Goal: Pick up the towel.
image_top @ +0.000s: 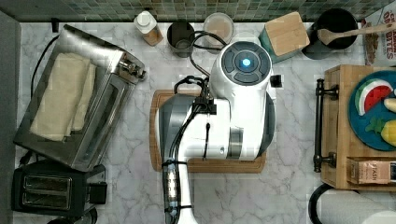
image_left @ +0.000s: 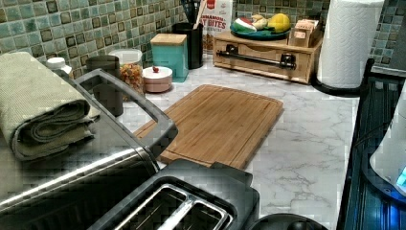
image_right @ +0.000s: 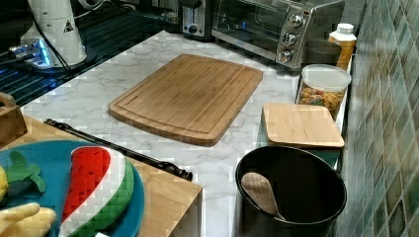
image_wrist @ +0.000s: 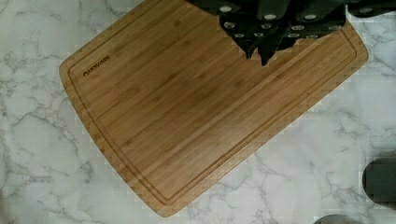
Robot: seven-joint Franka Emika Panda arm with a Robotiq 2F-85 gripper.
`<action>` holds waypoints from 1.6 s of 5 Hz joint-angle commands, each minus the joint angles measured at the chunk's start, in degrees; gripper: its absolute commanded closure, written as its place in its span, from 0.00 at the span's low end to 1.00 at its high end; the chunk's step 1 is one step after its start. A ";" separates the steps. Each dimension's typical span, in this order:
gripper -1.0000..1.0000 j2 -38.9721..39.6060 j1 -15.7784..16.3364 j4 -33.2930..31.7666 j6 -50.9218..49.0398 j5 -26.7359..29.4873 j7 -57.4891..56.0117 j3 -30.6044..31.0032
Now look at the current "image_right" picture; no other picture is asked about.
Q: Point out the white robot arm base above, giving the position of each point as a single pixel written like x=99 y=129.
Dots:
x=53 y=41

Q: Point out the large bamboo cutting board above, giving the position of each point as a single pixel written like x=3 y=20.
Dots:
x=192 y=98

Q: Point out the wooden spoon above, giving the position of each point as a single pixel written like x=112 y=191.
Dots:
x=260 y=190

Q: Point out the wooden drawer stand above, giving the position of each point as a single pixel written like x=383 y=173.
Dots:
x=172 y=206

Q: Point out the black slot toaster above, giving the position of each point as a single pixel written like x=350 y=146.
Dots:
x=197 y=19

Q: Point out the teal canister with bamboo lid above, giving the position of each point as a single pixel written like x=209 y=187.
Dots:
x=306 y=127

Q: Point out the clear jar of colourful cereal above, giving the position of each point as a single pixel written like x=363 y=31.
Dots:
x=323 y=85

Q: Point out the black utensil holder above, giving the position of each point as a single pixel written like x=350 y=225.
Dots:
x=309 y=194

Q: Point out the toy watermelon slice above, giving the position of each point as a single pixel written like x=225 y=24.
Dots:
x=100 y=188

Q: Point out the orange bottle with white cap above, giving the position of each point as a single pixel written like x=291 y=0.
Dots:
x=345 y=38

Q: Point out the teal plate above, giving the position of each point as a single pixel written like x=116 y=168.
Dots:
x=54 y=159

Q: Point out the green toy leaf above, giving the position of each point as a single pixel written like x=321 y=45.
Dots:
x=20 y=171

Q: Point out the wooden box of packets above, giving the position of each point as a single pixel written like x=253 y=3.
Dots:
x=12 y=123

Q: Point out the beige toy food piece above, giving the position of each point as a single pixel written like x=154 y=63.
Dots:
x=27 y=220

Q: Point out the yellow toy fruit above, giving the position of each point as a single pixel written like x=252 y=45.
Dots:
x=3 y=183

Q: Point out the black drawer handle bar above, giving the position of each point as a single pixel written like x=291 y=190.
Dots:
x=161 y=165

